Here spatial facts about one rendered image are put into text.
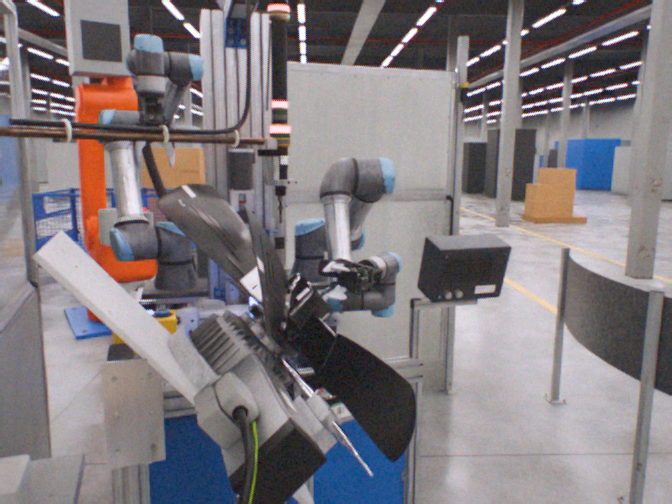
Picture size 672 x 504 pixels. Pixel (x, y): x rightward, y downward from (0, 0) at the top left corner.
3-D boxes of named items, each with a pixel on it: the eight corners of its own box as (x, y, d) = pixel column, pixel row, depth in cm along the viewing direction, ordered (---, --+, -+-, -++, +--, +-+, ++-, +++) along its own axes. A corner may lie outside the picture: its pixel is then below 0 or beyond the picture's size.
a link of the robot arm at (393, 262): (403, 278, 172) (404, 251, 170) (386, 285, 163) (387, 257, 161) (381, 275, 176) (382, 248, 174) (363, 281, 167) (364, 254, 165)
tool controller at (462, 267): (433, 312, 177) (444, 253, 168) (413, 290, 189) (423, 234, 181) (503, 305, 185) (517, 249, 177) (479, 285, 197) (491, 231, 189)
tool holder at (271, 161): (275, 186, 115) (275, 138, 113) (251, 185, 119) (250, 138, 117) (303, 184, 122) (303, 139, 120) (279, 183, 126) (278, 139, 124)
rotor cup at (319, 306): (265, 332, 106) (315, 285, 108) (238, 298, 117) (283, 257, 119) (303, 370, 115) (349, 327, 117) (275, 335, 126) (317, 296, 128)
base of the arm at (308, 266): (287, 275, 220) (286, 250, 218) (324, 273, 223) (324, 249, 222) (294, 283, 205) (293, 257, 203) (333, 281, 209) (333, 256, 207)
